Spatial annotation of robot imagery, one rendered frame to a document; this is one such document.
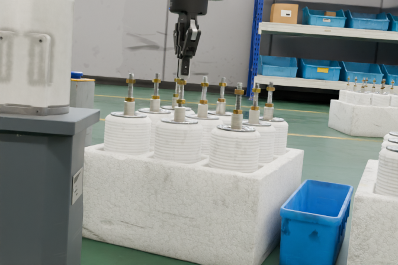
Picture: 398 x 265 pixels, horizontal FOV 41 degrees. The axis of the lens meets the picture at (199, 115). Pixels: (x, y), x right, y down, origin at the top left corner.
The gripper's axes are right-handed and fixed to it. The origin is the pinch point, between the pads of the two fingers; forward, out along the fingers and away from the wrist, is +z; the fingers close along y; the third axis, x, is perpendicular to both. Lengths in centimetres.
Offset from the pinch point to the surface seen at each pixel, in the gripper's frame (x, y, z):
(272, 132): 19.4, 2.1, 11.7
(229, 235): 6.9, 15.3, 28.9
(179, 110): -0.5, 1.1, 8.2
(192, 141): 1.6, 4.6, 13.8
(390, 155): 29.1, 28.2, 11.1
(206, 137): 7.4, -4.5, 14.3
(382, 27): 297, -364, -47
